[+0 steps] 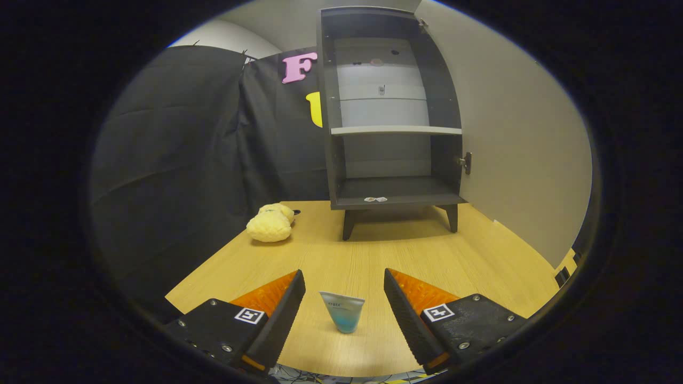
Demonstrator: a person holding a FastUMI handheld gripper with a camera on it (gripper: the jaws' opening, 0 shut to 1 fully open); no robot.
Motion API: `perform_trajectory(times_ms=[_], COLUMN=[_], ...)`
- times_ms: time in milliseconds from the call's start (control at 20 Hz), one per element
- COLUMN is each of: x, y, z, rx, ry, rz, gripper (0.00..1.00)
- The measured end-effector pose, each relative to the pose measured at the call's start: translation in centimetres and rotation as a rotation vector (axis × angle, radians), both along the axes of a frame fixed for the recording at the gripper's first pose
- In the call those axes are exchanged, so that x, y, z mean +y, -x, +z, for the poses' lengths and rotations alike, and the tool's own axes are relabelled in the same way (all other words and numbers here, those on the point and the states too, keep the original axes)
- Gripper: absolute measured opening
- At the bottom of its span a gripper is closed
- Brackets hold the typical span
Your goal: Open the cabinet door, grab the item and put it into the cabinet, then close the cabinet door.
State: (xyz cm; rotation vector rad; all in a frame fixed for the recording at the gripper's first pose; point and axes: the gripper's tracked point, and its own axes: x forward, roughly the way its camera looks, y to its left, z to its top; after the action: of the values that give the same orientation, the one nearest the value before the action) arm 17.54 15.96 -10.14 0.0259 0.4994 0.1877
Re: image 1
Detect dark grey cabinet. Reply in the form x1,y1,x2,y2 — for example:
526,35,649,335
317,5,467,242

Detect black backdrop cloth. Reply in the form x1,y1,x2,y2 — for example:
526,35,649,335
88,45,331,321

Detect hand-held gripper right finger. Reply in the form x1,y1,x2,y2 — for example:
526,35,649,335
383,268,529,375

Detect blue and white tube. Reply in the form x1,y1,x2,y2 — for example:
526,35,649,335
319,291,366,334

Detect light grey cabinet door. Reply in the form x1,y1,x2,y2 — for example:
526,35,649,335
414,0,593,270

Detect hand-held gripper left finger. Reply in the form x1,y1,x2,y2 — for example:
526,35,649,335
163,269,306,377

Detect yellow plush toy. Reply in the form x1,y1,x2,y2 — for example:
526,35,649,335
246,203,296,243

